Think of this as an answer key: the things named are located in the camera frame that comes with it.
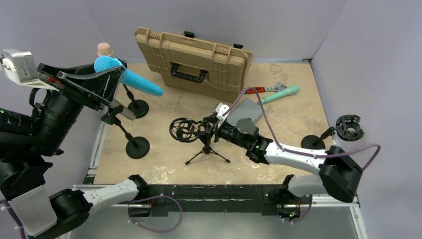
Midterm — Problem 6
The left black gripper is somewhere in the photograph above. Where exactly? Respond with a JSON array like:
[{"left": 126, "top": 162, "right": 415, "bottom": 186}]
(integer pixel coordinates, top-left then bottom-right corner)
[{"left": 27, "top": 60, "right": 124, "bottom": 154}]

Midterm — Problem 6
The blue microphone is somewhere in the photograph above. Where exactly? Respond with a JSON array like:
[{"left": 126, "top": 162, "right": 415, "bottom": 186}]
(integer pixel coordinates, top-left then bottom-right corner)
[{"left": 94, "top": 56, "right": 164, "bottom": 96}]

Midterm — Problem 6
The black tripod shock-mount stand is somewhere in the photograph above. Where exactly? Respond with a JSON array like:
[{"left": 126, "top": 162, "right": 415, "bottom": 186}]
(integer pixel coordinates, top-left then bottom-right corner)
[{"left": 169, "top": 116, "right": 230, "bottom": 165}]

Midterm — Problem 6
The mint green microphone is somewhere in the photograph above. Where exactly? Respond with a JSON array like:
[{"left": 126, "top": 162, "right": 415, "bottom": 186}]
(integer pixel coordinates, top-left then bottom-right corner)
[{"left": 260, "top": 85, "right": 299, "bottom": 104}]

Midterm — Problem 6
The black round-base shock-mount stand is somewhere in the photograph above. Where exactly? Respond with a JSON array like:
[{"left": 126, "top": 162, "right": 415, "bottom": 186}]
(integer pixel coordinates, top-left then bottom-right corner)
[{"left": 301, "top": 115, "right": 364, "bottom": 149}]

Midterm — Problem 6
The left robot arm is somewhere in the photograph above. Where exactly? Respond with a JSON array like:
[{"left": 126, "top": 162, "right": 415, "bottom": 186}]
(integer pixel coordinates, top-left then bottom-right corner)
[{"left": 0, "top": 64, "right": 149, "bottom": 239}]

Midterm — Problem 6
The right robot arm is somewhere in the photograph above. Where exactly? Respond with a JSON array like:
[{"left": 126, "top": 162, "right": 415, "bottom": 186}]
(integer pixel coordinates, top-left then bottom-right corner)
[{"left": 201, "top": 115, "right": 363, "bottom": 203}]

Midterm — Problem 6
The pink microphone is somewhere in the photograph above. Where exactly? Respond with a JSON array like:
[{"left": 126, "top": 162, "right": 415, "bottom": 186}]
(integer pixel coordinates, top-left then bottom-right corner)
[{"left": 97, "top": 42, "right": 113, "bottom": 57}]

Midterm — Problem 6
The silver grey microphone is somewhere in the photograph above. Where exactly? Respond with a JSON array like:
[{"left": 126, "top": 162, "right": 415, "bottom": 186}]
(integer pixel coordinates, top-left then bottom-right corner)
[{"left": 110, "top": 99, "right": 136, "bottom": 120}]

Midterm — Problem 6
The black round-base stand with clip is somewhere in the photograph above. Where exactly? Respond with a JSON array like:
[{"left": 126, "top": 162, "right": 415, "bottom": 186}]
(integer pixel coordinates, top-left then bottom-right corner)
[{"left": 115, "top": 59, "right": 150, "bottom": 120}]

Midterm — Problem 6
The black round-base front-left stand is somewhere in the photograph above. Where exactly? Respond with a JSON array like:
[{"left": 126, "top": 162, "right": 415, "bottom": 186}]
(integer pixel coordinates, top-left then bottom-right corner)
[{"left": 101, "top": 106, "right": 150, "bottom": 159}]

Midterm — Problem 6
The grey flat plastic case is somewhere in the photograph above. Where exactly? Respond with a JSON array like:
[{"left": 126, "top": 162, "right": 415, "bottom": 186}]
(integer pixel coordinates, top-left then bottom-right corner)
[{"left": 226, "top": 99, "right": 263, "bottom": 126}]

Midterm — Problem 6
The tan hard plastic case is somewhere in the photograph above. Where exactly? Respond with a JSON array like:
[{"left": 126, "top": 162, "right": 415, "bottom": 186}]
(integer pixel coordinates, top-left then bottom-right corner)
[{"left": 134, "top": 27, "right": 253, "bottom": 103}]

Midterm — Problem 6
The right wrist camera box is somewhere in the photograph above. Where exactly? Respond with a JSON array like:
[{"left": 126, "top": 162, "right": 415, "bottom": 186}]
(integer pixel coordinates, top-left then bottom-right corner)
[{"left": 212, "top": 103, "right": 229, "bottom": 121}]

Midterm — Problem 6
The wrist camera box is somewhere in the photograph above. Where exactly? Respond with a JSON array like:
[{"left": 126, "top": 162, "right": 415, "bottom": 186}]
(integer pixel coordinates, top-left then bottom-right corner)
[
  {"left": 0, "top": 49, "right": 58, "bottom": 91},
  {"left": 212, "top": 103, "right": 229, "bottom": 121}
]

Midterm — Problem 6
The red-handled adjustable wrench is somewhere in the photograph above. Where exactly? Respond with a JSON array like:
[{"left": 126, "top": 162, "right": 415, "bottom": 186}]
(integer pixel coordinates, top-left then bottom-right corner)
[{"left": 241, "top": 83, "right": 287, "bottom": 94}]

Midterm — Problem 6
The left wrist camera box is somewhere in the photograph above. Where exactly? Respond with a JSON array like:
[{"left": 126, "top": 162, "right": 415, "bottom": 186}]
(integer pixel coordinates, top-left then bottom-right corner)
[{"left": 0, "top": 49, "right": 58, "bottom": 91}]

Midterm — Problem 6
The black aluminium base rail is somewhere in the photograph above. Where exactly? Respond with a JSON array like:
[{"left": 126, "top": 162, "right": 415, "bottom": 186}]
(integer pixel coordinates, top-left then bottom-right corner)
[{"left": 72, "top": 125, "right": 360, "bottom": 219}]

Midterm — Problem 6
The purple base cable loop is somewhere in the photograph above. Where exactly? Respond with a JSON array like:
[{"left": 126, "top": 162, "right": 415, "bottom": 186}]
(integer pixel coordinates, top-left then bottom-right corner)
[{"left": 127, "top": 193, "right": 185, "bottom": 234}]

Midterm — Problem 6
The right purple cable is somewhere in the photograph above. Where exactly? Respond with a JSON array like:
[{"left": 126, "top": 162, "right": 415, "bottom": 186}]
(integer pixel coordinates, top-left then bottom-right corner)
[{"left": 224, "top": 87, "right": 381, "bottom": 225}]

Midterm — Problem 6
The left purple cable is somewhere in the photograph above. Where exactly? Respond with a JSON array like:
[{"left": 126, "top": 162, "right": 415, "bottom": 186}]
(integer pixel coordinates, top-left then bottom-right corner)
[{"left": 0, "top": 198, "right": 27, "bottom": 239}]

